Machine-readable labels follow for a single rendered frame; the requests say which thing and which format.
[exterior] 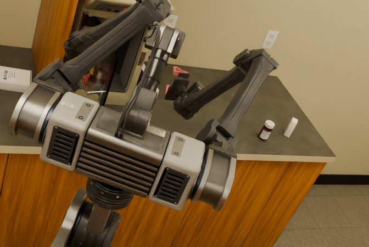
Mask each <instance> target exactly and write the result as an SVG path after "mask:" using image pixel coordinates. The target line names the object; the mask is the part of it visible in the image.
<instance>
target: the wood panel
mask: <svg viewBox="0 0 369 247"><path fill-rule="evenodd" d="M77 3H78V0H41V4H40V9H39V13H38V18H37V23H36V28H35V34H34V37H33V43H32V48H31V49H32V55H33V60H34V64H35V70H36V75H37V74H38V73H39V72H41V71H42V70H43V69H44V68H45V67H47V66H48V65H49V64H51V63H53V62H55V61H56V60H57V59H58V58H60V59H61V60H62V62H63V61H64V57H65V50H64V47H63V43H64V42H65V41H66V40H68V39H69V38H68V37H69V36H70V32H71V28H72V24H73V20H74V16H75V12H76V7H77Z"/></svg>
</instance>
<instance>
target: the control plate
mask: <svg viewBox="0 0 369 247"><path fill-rule="evenodd" d="M100 8H103V9H100ZM126 8H128V7H122V6H118V5H111V4H104V3H100V4H99V5H98V6H97V7H96V8H94V9H95V10H102V11H106V12H113V13H120V12H121V11H123V10H124V9H126ZM107 9H110V10H111V11H107ZM115 10H119V12H114V11H115Z"/></svg>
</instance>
